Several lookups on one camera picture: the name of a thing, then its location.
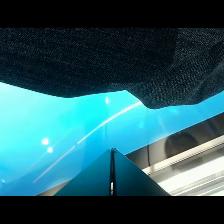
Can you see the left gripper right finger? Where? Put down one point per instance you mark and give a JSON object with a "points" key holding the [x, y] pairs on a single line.
{"points": [[136, 181]]}

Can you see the silver frame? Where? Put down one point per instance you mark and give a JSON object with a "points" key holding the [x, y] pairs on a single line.
{"points": [[193, 170]]}

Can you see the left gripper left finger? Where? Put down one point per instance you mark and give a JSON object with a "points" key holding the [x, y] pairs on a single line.
{"points": [[93, 181]]}

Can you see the black garment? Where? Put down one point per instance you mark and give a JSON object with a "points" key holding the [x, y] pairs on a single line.
{"points": [[100, 60]]}

